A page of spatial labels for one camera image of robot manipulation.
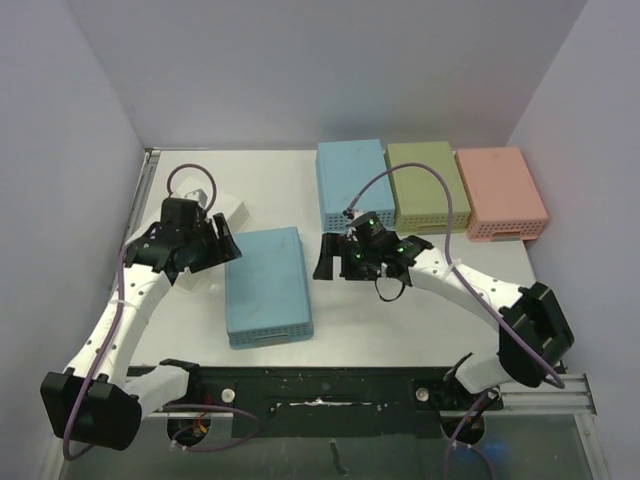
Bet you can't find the large blue perforated basket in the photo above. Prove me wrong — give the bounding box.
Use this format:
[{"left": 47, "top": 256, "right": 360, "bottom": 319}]
[{"left": 315, "top": 139, "right": 395, "bottom": 233}]

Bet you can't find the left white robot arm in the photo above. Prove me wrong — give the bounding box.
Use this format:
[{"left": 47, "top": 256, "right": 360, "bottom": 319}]
[{"left": 40, "top": 197, "right": 242, "bottom": 460}]

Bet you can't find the black table front rail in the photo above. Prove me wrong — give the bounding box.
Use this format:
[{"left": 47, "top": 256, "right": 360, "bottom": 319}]
[{"left": 179, "top": 367, "right": 503, "bottom": 439}]

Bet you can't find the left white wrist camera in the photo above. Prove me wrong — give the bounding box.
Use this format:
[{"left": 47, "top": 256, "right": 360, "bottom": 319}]
[{"left": 176, "top": 186, "right": 208, "bottom": 205}]

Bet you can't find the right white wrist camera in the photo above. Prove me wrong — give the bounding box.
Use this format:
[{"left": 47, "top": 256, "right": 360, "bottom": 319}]
[{"left": 342, "top": 208, "right": 364, "bottom": 221}]

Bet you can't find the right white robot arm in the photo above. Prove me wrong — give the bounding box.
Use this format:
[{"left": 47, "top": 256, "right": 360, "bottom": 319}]
[{"left": 313, "top": 212, "right": 575, "bottom": 409}]

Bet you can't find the white perforated basket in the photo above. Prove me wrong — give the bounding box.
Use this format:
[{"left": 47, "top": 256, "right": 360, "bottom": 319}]
[{"left": 171, "top": 170, "right": 250, "bottom": 293}]

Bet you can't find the aluminium frame rail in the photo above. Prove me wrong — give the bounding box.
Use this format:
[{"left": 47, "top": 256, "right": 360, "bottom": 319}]
[{"left": 500, "top": 374, "right": 597, "bottom": 415}]

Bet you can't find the small blue perforated basket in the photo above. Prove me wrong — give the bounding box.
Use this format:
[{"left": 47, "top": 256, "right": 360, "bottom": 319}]
[{"left": 225, "top": 227, "right": 314, "bottom": 350}]

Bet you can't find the pink perforated basket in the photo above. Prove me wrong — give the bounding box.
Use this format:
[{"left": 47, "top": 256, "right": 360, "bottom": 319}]
[{"left": 455, "top": 147, "right": 548, "bottom": 242}]

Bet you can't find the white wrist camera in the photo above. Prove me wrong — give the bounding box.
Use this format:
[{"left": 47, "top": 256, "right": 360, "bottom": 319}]
[
  {"left": 176, "top": 186, "right": 208, "bottom": 205},
  {"left": 342, "top": 208, "right": 364, "bottom": 221}
]

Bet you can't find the yellow-green perforated basket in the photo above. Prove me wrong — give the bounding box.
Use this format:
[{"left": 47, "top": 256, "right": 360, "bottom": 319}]
[{"left": 385, "top": 141, "right": 471, "bottom": 235}]

